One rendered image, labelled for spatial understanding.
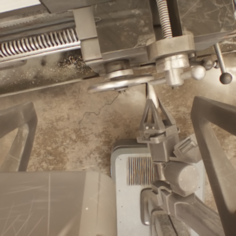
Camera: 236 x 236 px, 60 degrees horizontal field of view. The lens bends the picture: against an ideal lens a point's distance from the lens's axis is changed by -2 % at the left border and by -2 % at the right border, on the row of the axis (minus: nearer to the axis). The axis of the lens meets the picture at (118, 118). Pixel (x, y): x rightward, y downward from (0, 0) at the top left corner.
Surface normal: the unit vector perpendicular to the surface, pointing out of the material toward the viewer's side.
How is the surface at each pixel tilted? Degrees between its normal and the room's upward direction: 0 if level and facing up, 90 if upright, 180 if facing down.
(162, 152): 47
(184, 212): 61
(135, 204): 0
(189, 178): 21
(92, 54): 0
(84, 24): 0
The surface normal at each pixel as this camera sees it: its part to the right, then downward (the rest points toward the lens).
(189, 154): -0.72, 0.22
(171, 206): -0.91, 0.22
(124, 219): 0.01, 0.11
